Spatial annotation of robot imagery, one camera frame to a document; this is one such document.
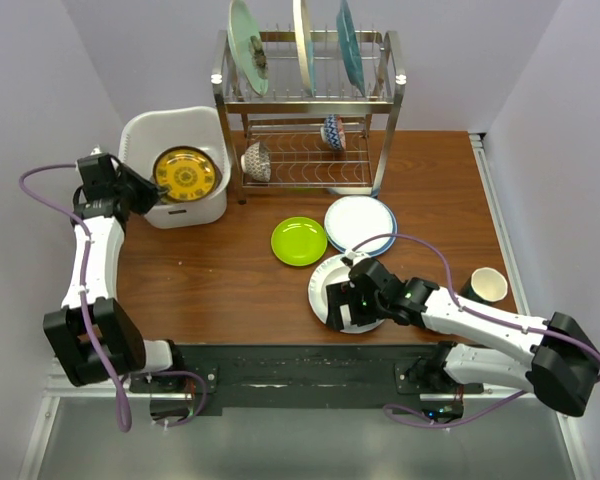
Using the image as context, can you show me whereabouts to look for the light green plate in rack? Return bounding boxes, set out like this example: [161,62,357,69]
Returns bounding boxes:
[228,0,269,97]

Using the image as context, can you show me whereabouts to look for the dark green cup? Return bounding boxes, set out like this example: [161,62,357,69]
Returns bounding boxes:
[459,267,508,305]

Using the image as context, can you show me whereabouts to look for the cream rimmed plate in rack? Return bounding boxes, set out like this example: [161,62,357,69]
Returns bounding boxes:
[292,0,316,97]

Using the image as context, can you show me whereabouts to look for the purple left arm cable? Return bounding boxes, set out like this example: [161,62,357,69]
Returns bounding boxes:
[19,162,209,434]

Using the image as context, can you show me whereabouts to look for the blue zigzag patterned bowl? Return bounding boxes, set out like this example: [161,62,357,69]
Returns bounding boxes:
[320,114,346,151]

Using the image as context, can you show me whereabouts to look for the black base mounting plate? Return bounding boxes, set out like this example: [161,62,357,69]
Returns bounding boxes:
[130,342,458,416]

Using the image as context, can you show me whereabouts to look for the aluminium frame rail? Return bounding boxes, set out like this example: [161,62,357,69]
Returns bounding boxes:
[468,133,594,479]

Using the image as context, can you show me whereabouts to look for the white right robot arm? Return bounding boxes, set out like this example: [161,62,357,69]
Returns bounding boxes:
[324,257,600,417]

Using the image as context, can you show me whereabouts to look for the stainless steel dish rack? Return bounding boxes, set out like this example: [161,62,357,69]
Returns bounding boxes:
[211,29,407,203]

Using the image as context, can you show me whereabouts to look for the yellow black ornate plate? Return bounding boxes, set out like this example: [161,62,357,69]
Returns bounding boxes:
[152,146,222,203]

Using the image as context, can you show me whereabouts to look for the white plate on blue plate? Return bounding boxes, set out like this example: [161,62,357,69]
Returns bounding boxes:
[323,196,397,252]

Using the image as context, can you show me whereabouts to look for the white plastic bin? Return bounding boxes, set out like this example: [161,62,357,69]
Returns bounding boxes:
[119,106,231,229]

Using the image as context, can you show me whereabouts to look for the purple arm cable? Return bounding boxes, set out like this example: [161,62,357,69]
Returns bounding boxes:
[19,162,209,434]
[347,233,600,430]

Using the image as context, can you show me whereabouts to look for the lime green plate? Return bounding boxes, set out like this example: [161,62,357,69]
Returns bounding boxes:
[270,216,328,267]

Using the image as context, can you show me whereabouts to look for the blue plate under white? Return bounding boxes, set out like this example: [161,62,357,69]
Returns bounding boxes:
[325,199,399,256]

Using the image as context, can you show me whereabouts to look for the grey patterned bowl in rack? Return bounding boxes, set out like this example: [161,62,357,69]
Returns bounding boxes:
[240,142,271,183]

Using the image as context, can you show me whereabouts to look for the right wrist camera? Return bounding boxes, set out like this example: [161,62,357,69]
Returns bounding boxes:
[341,250,369,268]

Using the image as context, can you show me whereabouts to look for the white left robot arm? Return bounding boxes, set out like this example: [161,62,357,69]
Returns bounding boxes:
[43,153,187,392]

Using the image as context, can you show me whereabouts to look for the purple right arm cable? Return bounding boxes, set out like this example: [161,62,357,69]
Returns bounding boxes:
[347,233,600,430]

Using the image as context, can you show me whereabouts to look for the teal plate in rack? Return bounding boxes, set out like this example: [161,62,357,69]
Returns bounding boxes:
[336,0,365,97]

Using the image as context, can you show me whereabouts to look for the white scalloped plate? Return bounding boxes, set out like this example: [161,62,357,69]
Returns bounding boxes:
[308,254,384,334]

